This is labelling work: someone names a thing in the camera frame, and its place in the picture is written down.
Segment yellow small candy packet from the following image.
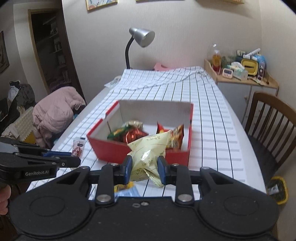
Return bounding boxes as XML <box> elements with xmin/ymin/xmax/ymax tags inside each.
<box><xmin>114</xmin><ymin>182</ymin><xmax>134</xmax><ymax>192</ymax></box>

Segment red white small packet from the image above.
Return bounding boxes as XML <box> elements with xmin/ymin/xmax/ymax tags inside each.
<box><xmin>71</xmin><ymin>137</ymin><xmax>86</xmax><ymax>158</ymax></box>

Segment light blue snack packet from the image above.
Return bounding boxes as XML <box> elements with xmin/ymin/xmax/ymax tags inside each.
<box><xmin>114</xmin><ymin>186</ymin><xmax>140</xmax><ymax>199</ymax></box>

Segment pale yellow snack bag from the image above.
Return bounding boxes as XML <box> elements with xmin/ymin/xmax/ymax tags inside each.
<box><xmin>128</xmin><ymin>131</ymin><xmax>171</xmax><ymax>187</ymax></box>

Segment red yellow snack bag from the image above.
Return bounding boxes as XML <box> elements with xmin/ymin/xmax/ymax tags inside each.
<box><xmin>156</xmin><ymin>122</ymin><xmax>184</xmax><ymax>150</ymax></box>

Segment brown foil snack packet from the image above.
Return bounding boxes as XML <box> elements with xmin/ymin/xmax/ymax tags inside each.
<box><xmin>122</xmin><ymin>128</ymin><xmax>148</xmax><ymax>144</ymax></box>

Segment green cracker packet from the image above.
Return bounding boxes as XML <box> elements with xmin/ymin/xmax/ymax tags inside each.
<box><xmin>107</xmin><ymin>126</ymin><xmax>130</xmax><ymax>140</ymax></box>

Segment person's left hand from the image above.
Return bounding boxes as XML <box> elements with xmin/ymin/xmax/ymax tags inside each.
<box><xmin>0</xmin><ymin>185</ymin><xmax>11</xmax><ymax>215</ymax></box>

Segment pink puffer jacket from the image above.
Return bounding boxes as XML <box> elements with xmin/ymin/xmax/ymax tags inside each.
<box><xmin>32</xmin><ymin>86</ymin><xmax>86</xmax><ymax>149</ymax></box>

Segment red white cardboard box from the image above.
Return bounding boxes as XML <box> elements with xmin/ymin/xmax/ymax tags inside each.
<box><xmin>87</xmin><ymin>100</ymin><xmax>194</xmax><ymax>166</ymax></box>

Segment white grid tablecloth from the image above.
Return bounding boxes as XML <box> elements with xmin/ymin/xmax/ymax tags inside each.
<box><xmin>26</xmin><ymin>66</ymin><xmax>247</xmax><ymax>200</ymax></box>

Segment dark clothes pile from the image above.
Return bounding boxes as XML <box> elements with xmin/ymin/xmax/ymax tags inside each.
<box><xmin>8</xmin><ymin>80</ymin><xmax>36</xmax><ymax>110</ymax></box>

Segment dark wooden bookshelf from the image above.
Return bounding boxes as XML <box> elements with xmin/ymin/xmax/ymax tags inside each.
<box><xmin>28</xmin><ymin>9</ymin><xmax>84</xmax><ymax>97</ymax></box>

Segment paper packet at table edge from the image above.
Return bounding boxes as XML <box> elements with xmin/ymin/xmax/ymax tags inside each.
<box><xmin>104</xmin><ymin>75</ymin><xmax>121</xmax><ymax>89</ymax></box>

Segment pink item behind table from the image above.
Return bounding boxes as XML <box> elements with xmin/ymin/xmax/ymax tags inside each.
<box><xmin>153</xmin><ymin>62</ymin><xmax>171</xmax><ymax>71</ymax></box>

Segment white corner cabinet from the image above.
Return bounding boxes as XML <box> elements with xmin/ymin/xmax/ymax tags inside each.
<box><xmin>204</xmin><ymin>59</ymin><xmax>279</xmax><ymax>126</ymax></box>

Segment white digital timer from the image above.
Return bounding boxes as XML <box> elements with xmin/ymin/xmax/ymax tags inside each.
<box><xmin>222</xmin><ymin>68</ymin><xmax>233</xmax><ymax>79</ymax></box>

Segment brown wooden chair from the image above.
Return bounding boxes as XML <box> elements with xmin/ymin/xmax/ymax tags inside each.
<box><xmin>244</xmin><ymin>91</ymin><xmax>295</xmax><ymax>185</ymax></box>

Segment yellow waste bin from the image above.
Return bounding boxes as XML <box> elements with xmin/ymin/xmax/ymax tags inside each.
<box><xmin>266</xmin><ymin>176</ymin><xmax>288</xmax><ymax>205</ymax></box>

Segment amber drink bottle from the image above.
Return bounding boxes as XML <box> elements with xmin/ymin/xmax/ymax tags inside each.
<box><xmin>212</xmin><ymin>50</ymin><xmax>222</xmax><ymax>74</ymax></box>

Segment tissue box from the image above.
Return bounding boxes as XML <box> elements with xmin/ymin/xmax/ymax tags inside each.
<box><xmin>230</xmin><ymin>62</ymin><xmax>248</xmax><ymax>81</ymax></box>

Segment clear glass dome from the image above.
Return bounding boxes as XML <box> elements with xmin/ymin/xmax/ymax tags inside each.
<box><xmin>206</xmin><ymin>43</ymin><xmax>227</xmax><ymax>66</ymax></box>

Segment silver black desk lamp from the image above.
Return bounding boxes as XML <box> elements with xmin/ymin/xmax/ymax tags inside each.
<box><xmin>125</xmin><ymin>27</ymin><xmax>156</xmax><ymax>69</ymax></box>

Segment yellow box on cabinet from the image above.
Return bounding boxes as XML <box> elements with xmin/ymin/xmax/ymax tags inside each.
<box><xmin>241</xmin><ymin>58</ymin><xmax>259</xmax><ymax>76</ymax></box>

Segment framed wall picture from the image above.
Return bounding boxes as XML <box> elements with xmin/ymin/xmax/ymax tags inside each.
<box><xmin>86</xmin><ymin>0</ymin><xmax>117</xmax><ymax>11</ymax></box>

